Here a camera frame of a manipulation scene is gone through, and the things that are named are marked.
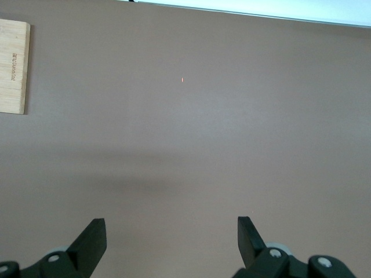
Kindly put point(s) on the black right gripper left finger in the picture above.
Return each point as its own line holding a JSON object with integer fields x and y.
{"x": 87, "y": 252}

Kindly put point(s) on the wooden cutting board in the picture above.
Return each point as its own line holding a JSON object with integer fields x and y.
{"x": 13, "y": 66}

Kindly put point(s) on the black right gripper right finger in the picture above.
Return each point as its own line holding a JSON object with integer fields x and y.
{"x": 249, "y": 246}

